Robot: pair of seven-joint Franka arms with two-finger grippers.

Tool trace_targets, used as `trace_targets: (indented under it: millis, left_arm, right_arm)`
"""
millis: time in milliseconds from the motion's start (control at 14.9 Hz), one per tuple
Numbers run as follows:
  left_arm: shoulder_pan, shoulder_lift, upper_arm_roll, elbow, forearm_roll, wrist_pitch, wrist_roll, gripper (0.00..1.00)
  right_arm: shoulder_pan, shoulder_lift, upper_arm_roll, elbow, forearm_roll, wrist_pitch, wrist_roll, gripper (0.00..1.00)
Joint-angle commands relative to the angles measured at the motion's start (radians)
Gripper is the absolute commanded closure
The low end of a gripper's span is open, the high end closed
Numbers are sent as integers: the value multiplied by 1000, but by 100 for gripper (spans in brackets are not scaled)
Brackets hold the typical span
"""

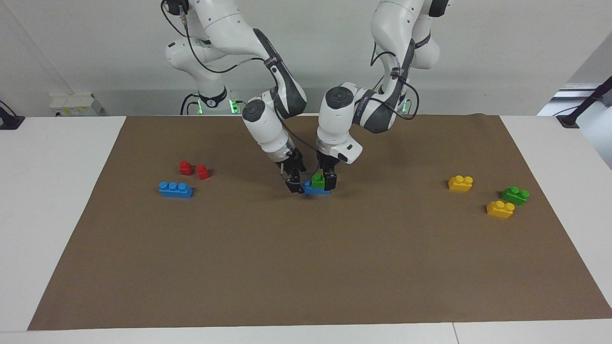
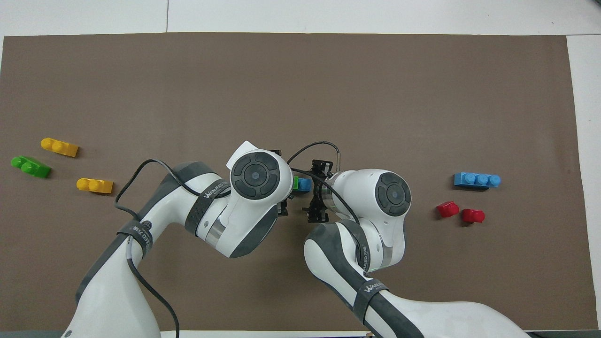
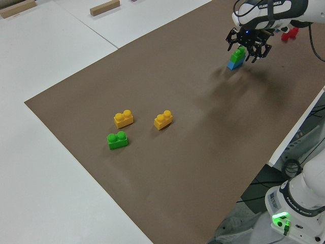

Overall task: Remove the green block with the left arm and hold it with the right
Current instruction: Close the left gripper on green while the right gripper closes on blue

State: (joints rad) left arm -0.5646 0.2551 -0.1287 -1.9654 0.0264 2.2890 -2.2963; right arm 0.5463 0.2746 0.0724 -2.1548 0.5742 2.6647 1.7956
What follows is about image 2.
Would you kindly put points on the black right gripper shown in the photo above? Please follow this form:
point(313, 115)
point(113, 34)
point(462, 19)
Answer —
point(323, 192)

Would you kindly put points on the blue three-stud toy block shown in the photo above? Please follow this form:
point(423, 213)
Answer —
point(304, 184)
point(474, 180)

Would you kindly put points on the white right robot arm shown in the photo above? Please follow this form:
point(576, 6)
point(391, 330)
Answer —
point(375, 225)

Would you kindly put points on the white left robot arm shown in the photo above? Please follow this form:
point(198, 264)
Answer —
point(141, 263)

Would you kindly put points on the red small toy block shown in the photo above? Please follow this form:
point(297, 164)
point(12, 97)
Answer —
point(447, 210)
point(473, 216)

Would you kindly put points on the yellow two-stud toy block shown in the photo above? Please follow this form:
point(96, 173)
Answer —
point(61, 148)
point(96, 186)

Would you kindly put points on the brown table mat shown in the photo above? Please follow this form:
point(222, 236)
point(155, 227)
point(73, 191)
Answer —
point(300, 94)

